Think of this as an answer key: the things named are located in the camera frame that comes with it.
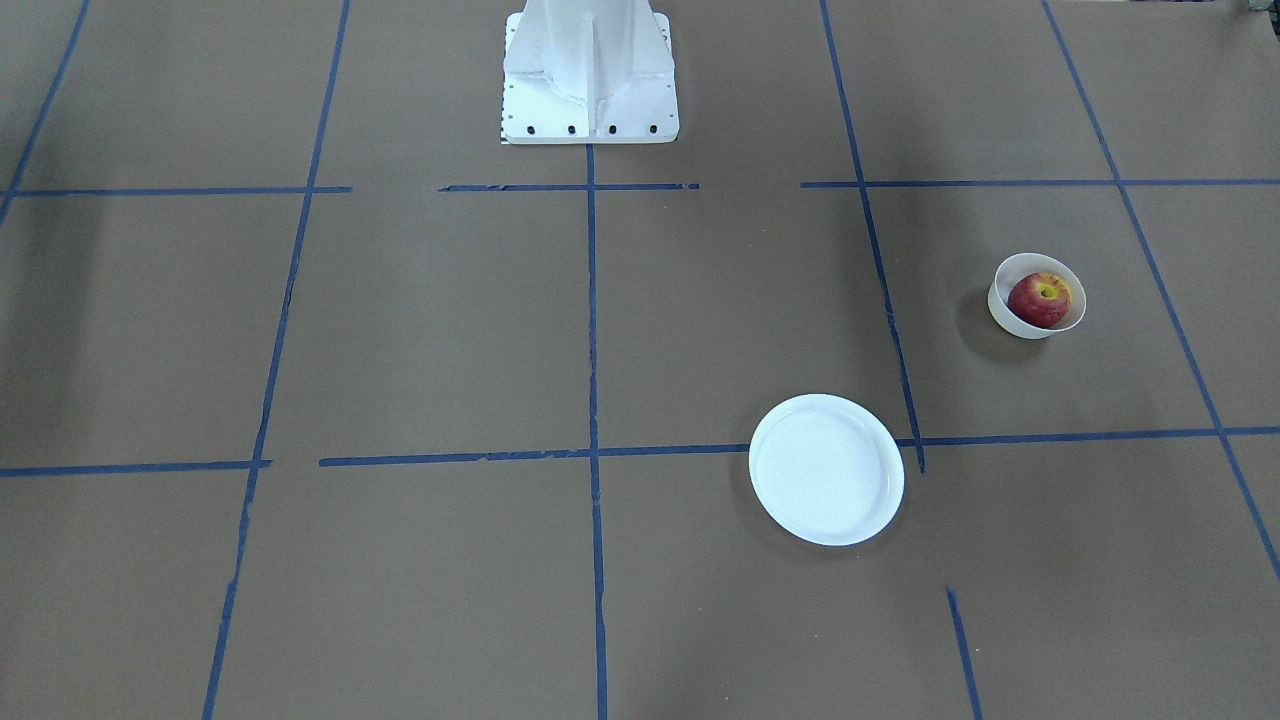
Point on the white round plate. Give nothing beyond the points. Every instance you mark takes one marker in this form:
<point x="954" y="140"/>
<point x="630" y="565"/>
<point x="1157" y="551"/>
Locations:
<point x="826" y="470"/>

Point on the red yellow apple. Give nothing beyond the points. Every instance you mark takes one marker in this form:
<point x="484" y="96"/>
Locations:
<point x="1040" y="299"/>

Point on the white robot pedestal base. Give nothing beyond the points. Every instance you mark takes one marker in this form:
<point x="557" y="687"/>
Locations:
<point x="588" y="72"/>

